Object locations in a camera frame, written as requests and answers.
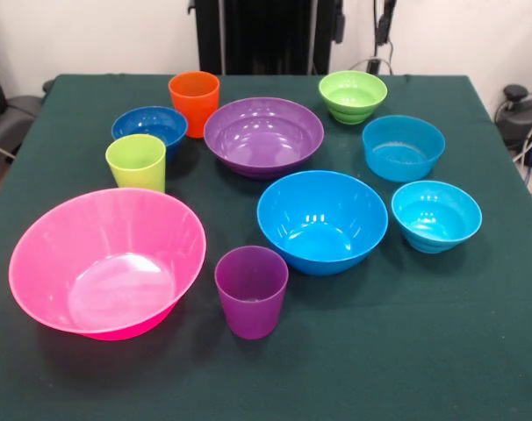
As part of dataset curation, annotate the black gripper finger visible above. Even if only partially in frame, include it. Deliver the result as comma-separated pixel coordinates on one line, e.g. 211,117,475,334
377,0,398,46
334,11,347,46

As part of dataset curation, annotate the large purple bowl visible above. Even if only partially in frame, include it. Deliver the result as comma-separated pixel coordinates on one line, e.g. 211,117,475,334
203,96,326,180

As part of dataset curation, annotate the cyan ribbed bowl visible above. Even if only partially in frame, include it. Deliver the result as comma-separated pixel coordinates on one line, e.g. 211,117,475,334
390,180,484,254

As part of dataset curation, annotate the lime green cup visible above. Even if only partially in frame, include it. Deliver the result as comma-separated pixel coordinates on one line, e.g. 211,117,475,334
104,133,168,194

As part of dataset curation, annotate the green ribbed bowl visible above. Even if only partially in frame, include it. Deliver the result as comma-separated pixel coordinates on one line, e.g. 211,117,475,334
317,69,389,126

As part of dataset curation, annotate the translucent blue straight-sided bowl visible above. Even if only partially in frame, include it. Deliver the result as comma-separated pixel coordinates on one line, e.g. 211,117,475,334
361,114,447,183

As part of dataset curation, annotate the orange cup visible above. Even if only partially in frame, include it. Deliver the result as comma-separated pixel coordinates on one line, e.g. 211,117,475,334
168,70,221,139

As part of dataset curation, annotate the large blue bowl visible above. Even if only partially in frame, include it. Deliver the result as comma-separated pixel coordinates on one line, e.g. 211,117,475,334
255,169,389,277

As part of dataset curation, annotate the dark blue ribbed bowl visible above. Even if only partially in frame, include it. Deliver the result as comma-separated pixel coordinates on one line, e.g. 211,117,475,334
111,105,189,164

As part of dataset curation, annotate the purple cup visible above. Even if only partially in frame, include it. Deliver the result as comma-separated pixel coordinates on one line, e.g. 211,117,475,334
213,245,290,340

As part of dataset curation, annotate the dark green tablecloth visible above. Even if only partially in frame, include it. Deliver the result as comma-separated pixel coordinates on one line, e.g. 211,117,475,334
0,73,532,421

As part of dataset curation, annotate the large pink bowl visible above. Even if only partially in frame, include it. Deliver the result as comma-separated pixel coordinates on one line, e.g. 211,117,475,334
8,187,207,342

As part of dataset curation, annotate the black cable with plug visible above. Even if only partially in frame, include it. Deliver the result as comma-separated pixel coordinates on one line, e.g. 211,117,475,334
365,0,395,75

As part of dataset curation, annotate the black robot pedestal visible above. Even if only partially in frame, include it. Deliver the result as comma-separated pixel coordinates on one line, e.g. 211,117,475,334
187,0,337,76

